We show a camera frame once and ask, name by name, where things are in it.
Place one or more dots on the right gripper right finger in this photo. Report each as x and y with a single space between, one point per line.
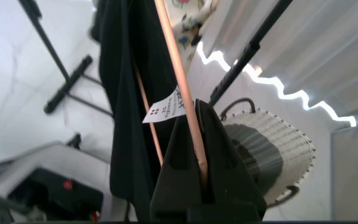
232 186

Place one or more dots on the cream printed garment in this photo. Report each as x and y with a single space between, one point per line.
188 28

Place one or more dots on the black garment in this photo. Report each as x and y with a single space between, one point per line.
129 93

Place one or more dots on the white curtain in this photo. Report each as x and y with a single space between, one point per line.
306 46

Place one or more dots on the black clothes rack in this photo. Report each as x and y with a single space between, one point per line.
238 65

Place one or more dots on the pink clothes hanger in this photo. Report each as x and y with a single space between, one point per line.
179 68

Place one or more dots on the white laundry basket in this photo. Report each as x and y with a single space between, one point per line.
275 149

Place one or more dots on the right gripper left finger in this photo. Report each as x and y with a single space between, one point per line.
176 186

